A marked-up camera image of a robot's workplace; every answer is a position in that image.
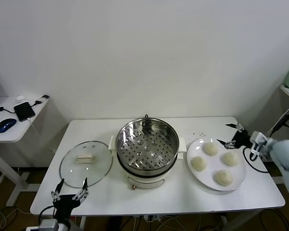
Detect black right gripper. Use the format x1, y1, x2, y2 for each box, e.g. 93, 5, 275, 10
216, 122, 253, 149

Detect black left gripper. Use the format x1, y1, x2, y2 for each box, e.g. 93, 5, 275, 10
51, 177, 90, 219

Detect white steamed baozi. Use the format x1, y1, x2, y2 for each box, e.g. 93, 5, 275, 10
215, 169, 233, 186
203, 142, 219, 156
222, 152, 239, 167
191, 156, 208, 172

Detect round glass pot lid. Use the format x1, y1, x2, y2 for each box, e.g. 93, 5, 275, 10
59, 141, 113, 189

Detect stainless steel steamer basket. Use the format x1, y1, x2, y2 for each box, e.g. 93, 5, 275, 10
115, 117, 180, 170

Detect white round plate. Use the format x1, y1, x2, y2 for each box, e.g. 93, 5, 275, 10
186, 137, 247, 192

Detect cream electric cooker base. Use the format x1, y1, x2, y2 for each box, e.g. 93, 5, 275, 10
108, 134, 187, 191

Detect white side desk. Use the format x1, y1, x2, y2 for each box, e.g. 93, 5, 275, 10
0, 96, 50, 207

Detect white power strip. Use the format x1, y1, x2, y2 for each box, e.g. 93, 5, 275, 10
143, 215, 164, 222

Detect white work table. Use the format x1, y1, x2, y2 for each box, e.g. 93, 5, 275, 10
30, 116, 286, 216

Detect black smartphone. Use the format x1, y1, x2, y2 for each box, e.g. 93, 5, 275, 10
13, 101, 36, 122

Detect blue computer mouse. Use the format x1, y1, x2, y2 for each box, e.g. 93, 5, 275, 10
0, 118, 17, 133

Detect black usb adapter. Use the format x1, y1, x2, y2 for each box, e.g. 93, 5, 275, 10
32, 94, 50, 107

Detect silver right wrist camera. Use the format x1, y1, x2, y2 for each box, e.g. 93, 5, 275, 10
250, 131, 268, 154

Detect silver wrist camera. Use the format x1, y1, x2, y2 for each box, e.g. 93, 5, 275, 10
26, 218, 60, 231
250, 131, 268, 154

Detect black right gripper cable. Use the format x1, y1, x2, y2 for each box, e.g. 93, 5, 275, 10
242, 147, 270, 173

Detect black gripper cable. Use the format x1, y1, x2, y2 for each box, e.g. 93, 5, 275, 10
242, 147, 270, 173
38, 205, 56, 224

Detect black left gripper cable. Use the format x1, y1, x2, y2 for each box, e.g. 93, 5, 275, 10
38, 205, 56, 224

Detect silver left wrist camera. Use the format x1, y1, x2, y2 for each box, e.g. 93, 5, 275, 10
26, 218, 60, 231

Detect black power adapter cable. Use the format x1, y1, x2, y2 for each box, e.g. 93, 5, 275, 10
267, 101, 289, 140

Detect white phone charging cable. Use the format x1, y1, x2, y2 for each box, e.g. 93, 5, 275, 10
26, 117, 39, 138

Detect black laptop cable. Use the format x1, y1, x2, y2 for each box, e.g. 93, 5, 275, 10
0, 105, 16, 115

